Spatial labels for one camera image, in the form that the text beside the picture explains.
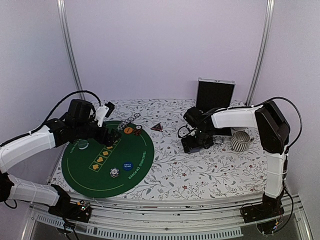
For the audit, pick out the right aluminium frame post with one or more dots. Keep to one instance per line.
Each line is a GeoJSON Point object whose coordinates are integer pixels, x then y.
{"type": "Point", "coordinates": [262, 49]}

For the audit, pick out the floral white tablecloth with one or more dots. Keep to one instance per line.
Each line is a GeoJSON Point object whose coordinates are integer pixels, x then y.
{"type": "Point", "coordinates": [216, 172]}

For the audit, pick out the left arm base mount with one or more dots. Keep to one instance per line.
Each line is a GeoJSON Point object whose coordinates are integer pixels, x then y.
{"type": "Point", "coordinates": [80, 211]}

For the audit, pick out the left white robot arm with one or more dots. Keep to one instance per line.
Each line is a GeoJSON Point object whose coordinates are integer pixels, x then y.
{"type": "Point", "coordinates": [82, 121]}

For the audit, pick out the aluminium frame post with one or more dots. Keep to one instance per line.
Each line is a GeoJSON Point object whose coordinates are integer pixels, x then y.
{"type": "Point", "coordinates": [62, 13]}
{"type": "Point", "coordinates": [262, 49]}

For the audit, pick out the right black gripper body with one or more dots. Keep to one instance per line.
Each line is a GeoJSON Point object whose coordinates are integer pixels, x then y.
{"type": "Point", "coordinates": [201, 140]}

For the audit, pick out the aluminium poker chip case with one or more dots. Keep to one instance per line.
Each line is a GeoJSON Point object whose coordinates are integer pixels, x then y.
{"type": "Point", "coordinates": [214, 93]}

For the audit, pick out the blue small blind button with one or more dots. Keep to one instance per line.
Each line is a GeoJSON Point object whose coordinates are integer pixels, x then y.
{"type": "Point", "coordinates": [127, 166]}

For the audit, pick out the black red triangular plaque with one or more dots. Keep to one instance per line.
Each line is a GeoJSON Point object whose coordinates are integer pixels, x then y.
{"type": "Point", "coordinates": [157, 127]}

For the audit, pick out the round green poker mat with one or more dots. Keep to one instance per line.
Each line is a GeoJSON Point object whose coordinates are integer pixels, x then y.
{"type": "Point", "coordinates": [88, 171]}

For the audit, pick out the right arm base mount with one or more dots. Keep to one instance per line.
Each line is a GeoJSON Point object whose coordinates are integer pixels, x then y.
{"type": "Point", "coordinates": [264, 211]}

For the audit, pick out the orange big blind button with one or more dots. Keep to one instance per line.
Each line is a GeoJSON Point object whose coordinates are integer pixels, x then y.
{"type": "Point", "coordinates": [128, 130]}

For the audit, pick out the red poker chip stack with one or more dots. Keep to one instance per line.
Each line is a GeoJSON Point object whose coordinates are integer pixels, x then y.
{"type": "Point", "coordinates": [137, 130]}

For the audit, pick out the front aluminium rail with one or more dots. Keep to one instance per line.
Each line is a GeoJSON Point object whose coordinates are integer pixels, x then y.
{"type": "Point", "coordinates": [200, 219]}

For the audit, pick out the clear dealer button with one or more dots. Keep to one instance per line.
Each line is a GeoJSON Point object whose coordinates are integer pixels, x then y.
{"type": "Point", "coordinates": [82, 144]}

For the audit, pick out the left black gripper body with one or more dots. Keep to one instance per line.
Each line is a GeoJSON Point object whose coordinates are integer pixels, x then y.
{"type": "Point", "coordinates": [101, 138]}

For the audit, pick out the striped ceramic mug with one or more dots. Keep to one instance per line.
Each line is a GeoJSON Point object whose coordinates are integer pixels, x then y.
{"type": "Point", "coordinates": [240, 141]}

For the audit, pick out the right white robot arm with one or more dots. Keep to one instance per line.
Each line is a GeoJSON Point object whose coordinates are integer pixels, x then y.
{"type": "Point", "coordinates": [273, 131]}

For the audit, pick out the left aluminium frame post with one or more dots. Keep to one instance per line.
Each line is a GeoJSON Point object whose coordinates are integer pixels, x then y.
{"type": "Point", "coordinates": [62, 13]}

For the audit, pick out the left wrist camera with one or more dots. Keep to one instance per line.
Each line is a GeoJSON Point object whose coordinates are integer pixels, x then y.
{"type": "Point", "coordinates": [102, 112]}

